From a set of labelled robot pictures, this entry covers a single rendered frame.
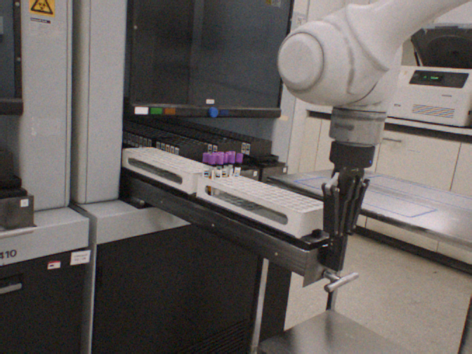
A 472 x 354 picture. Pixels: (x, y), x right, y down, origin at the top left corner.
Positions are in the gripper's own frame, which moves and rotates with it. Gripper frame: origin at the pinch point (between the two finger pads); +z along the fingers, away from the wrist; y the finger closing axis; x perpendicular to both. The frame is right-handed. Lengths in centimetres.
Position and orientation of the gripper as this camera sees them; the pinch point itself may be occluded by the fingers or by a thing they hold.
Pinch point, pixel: (336, 250)
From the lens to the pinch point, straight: 85.9
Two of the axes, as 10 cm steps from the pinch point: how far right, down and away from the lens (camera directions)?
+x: 7.1, 2.3, -6.7
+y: -7.0, 0.9, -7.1
